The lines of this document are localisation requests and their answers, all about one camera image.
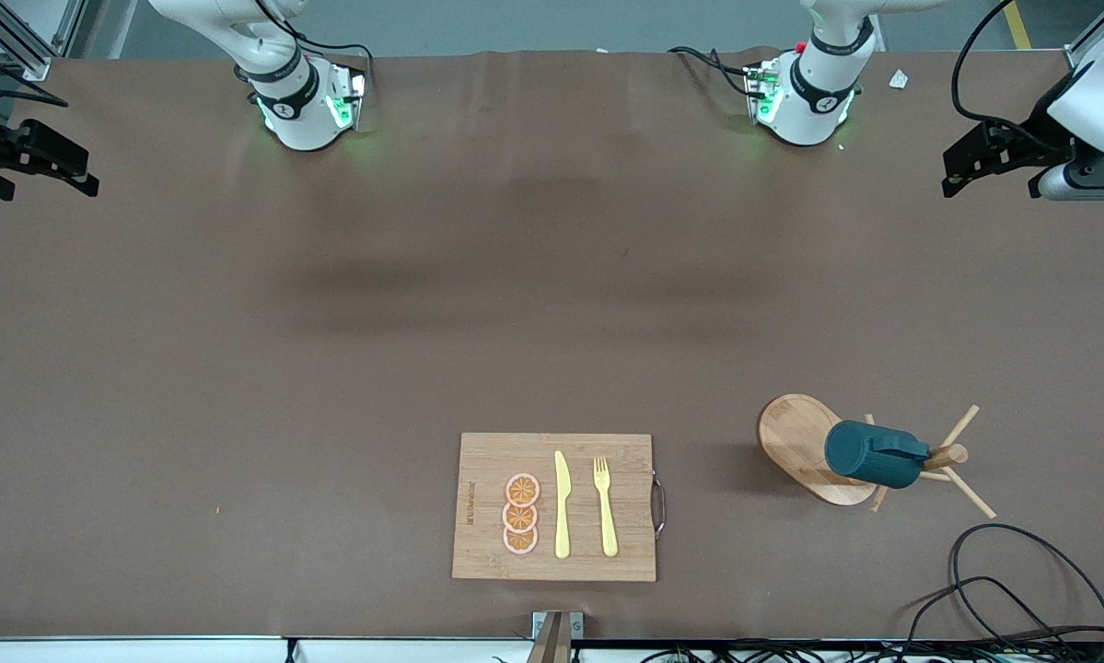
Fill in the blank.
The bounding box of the teal cup with handle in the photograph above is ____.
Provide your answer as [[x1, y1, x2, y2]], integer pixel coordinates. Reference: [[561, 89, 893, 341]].
[[824, 420, 932, 490]]

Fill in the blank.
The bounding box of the wooden mug tree rack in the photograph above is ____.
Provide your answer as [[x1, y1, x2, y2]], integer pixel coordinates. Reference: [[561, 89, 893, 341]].
[[758, 393, 997, 518]]

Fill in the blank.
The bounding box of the yellow plastic fork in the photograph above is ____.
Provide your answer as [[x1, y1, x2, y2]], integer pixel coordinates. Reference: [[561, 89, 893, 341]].
[[593, 457, 620, 558]]

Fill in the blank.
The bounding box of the yellow plastic knife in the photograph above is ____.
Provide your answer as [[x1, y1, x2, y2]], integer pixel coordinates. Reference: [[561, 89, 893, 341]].
[[553, 450, 573, 560]]

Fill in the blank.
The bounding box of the bamboo cutting board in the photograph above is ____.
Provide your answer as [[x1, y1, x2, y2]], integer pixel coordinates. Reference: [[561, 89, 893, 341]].
[[451, 432, 668, 583]]

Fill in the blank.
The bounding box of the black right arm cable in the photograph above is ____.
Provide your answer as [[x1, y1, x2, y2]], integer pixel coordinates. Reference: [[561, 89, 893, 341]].
[[0, 41, 70, 108]]

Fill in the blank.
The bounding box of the aluminium frame profile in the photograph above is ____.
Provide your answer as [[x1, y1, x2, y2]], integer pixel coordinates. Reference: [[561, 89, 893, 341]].
[[0, 0, 85, 82], [1063, 0, 1104, 70]]

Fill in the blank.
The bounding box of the black base cable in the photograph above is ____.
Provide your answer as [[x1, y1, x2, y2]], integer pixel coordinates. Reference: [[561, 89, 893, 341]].
[[667, 44, 757, 99], [289, 33, 375, 93]]

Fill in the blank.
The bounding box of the black looped cable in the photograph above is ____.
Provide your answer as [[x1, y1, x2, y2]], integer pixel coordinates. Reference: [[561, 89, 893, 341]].
[[901, 576, 1068, 647], [949, 522, 1104, 646]]

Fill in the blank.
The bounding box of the black cable bundle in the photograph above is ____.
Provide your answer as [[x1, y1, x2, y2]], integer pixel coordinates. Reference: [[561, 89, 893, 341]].
[[639, 640, 1104, 663]]

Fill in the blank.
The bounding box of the metal table bracket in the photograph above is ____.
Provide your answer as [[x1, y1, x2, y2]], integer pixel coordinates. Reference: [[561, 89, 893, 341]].
[[526, 611, 585, 663]]

